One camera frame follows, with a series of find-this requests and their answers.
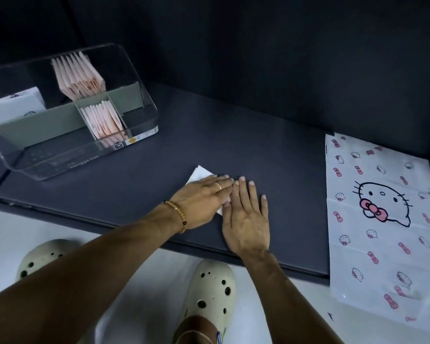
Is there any person's right hand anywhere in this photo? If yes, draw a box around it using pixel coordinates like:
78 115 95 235
221 176 271 262

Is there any person's left hand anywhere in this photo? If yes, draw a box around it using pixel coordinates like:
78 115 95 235
169 174 234 232

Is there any white kitty bags group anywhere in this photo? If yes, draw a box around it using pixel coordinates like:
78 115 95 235
184 165 234 216

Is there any stack of kitty bags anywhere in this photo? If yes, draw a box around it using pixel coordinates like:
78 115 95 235
324 132 430 335

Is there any pink bags row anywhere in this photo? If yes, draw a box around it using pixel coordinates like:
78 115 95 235
100 100 124 133

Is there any clear plastic organizer box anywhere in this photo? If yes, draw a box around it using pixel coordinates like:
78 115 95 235
0 43 160 182

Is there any stack of polka dot bags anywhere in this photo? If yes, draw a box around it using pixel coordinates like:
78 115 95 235
78 51 107 92

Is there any person's right forearm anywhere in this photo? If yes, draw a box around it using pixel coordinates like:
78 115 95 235
242 250 341 344

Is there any person's left forearm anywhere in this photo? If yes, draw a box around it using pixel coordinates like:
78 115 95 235
0 204 187 344

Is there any person's right leg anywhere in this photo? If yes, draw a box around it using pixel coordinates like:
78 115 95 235
173 316 223 344

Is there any cream right clog shoe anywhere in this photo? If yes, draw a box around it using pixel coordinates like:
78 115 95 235
173 260 236 344

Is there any cream clog shoe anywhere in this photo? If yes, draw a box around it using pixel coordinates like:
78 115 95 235
16 239 79 283
173 260 236 344

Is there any dark blue sofa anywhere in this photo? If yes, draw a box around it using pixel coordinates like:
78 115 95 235
0 0 430 285

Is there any cream left clog shoe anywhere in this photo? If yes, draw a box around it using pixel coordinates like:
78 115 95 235
16 239 79 283

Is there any brown bead bracelet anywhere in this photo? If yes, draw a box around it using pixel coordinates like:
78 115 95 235
162 200 188 234

